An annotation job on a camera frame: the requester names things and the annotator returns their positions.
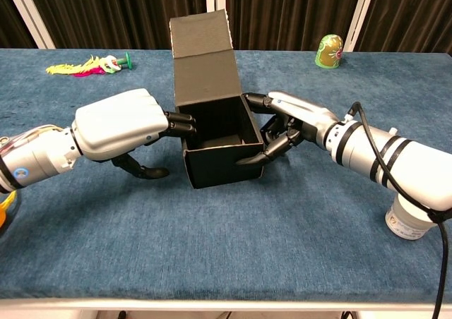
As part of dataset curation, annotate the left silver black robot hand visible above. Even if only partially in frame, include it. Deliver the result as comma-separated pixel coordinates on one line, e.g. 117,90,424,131
71,88,198,181

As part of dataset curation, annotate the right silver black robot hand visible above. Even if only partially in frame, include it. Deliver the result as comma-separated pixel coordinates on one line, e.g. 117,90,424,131
234,90,342,167

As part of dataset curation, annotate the black cardboard folding box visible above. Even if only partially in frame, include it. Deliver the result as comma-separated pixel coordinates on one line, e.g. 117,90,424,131
168,8,266,190

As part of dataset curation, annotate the green gold nesting doll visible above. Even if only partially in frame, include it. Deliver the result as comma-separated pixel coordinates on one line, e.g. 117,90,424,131
314,33,344,69

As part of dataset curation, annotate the yellow pink feather toy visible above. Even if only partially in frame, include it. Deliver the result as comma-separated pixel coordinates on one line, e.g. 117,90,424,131
45,52,134,77

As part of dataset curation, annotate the white plastic jar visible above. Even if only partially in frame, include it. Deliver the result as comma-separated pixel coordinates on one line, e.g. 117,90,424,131
384,193,439,241

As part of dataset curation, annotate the blue felt table cover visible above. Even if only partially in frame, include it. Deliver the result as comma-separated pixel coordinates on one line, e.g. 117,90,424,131
0,48,452,303

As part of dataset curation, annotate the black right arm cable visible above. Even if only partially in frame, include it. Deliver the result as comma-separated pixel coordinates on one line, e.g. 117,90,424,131
344,101,452,319

